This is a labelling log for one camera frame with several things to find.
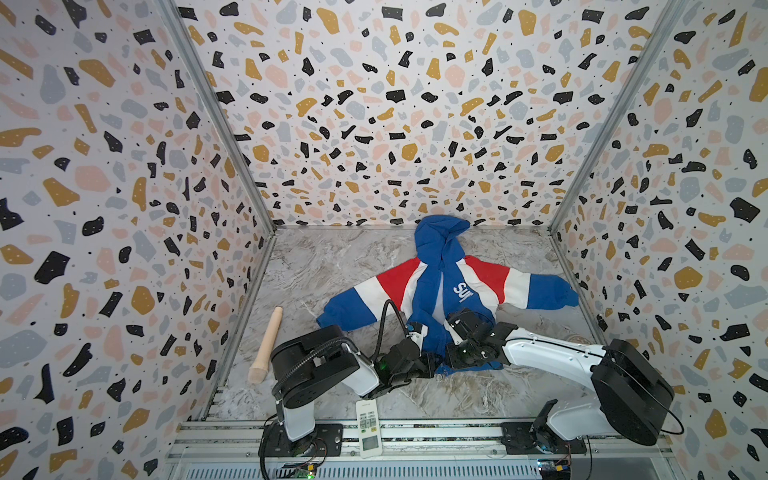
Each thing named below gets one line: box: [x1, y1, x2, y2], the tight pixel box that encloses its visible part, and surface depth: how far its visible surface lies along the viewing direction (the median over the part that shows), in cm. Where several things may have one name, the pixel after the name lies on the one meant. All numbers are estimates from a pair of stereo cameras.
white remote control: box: [355, 399, 383, 459], surface depth 76 cm
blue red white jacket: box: [315, 215, 580, 373], surface depth 103 cm
